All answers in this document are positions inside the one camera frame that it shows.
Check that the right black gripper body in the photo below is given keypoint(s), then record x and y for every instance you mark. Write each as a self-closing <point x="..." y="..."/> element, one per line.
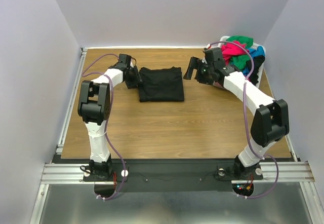
<point x="198" y="70"/>

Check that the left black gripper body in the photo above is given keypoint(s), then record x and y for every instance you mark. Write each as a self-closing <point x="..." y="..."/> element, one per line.
<point x="134" y="79"/>

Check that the black t shirt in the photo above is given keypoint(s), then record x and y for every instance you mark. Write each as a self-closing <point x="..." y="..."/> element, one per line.
<point x="161" y="85"/>
<point x="258" y="62"/>

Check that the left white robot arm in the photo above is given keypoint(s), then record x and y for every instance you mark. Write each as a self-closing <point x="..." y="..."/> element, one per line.
<point x="94" y="107"/>

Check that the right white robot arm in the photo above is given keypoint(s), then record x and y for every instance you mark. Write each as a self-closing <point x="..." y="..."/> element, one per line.
<point x="271" y="117"/>

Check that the pink t shirt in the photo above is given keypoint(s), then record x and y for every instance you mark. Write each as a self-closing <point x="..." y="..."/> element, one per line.
<point x="229" y="50"/>

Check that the green t shirt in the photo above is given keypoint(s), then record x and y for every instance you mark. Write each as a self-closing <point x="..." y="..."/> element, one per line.
<point x="238" y="60"/>

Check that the white plastic laundry basket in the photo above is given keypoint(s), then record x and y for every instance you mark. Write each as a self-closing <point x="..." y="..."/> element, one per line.
<point x="254" y="46"/>

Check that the black t shirt in basket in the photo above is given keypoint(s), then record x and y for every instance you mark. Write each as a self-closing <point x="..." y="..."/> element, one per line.
<point x="258" y="62"/>

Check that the blue t shirt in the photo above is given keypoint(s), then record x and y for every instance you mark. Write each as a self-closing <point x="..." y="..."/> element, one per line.
<point x="253" y="53"/>

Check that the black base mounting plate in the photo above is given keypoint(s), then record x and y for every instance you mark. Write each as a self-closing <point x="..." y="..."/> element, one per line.
<point x="170" y="175"/>

